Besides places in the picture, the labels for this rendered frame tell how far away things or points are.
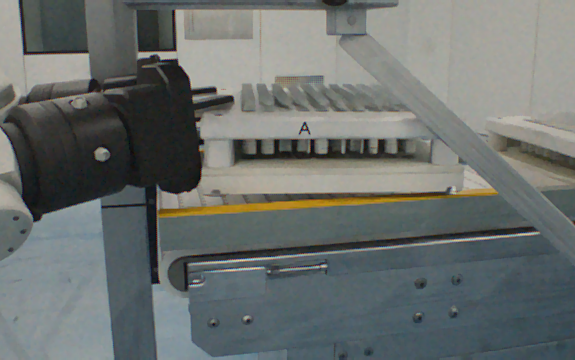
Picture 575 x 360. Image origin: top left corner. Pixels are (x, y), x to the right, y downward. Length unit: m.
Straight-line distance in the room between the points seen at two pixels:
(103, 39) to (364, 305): 0.45
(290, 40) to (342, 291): 5.65
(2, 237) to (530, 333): 0.58
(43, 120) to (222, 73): 5.52
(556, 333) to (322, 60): 5.68
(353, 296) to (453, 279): 0.11
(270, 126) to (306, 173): 0.05
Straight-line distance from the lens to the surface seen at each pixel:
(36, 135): 0.46
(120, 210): 0.81
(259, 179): 0.53
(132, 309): 0.87
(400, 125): 0.54
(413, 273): 0.60
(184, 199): 0.70
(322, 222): 0.54
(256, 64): 6.06
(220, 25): 5.91
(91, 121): 0.48
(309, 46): 6.25
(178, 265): 0.54
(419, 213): 0.57
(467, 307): 0.64
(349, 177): 0.54
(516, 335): 0.75
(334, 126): 0.53
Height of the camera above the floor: 1.02
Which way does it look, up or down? 14 degrees down
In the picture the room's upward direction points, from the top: straight up
